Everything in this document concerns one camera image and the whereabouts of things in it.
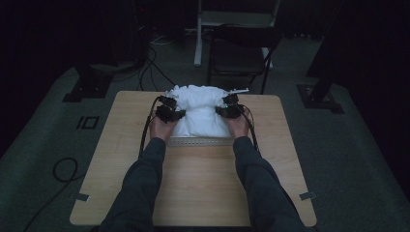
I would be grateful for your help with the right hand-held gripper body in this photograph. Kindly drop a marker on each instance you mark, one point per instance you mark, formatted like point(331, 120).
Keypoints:
point(232, 106)

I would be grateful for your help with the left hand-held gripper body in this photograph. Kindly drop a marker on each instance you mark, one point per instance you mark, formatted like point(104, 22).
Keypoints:
point(166, 109)

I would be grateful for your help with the white cloth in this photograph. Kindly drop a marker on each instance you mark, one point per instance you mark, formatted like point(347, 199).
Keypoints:
point(199, 111)

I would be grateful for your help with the white perforated plastic basket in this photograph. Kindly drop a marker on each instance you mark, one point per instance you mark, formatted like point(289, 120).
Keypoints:
point(201, 141)

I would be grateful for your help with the person's left hand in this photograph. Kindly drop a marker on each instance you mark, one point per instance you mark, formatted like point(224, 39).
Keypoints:
point(161, 129)

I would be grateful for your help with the person's right hand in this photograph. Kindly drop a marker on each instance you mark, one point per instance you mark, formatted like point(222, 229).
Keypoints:
point(239, 127)

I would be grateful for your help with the black folding chair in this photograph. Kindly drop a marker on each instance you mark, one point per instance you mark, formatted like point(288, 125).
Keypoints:
point(240, 54)

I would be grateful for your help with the black stand base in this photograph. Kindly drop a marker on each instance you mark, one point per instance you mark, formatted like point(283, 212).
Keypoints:
point(320, 98)
point(88, 88)

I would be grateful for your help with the grey tape strip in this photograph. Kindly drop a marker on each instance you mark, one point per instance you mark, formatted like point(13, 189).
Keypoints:
point(82, 197)
point(307, 196)

